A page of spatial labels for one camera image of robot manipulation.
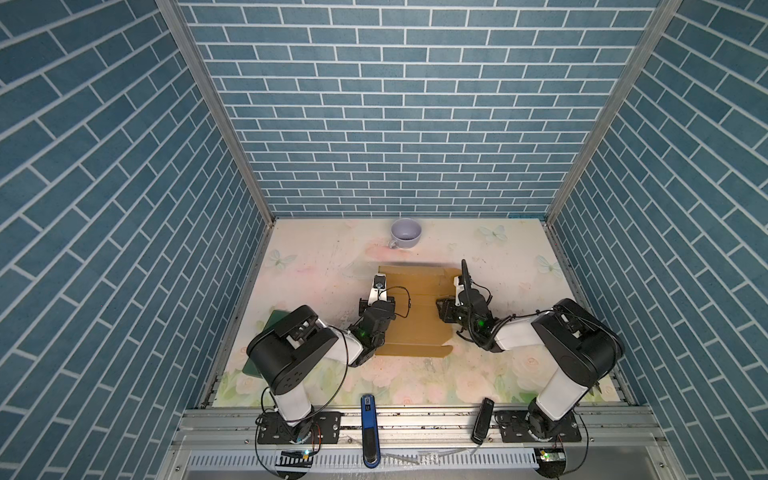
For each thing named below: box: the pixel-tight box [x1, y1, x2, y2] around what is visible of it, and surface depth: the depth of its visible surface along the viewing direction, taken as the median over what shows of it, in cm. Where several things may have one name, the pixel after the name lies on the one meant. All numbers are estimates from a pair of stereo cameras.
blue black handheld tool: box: [361, 394, 381, 469], surface depth 72 cm
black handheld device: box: [470, 397, 495, 445], surface depth 76 cm
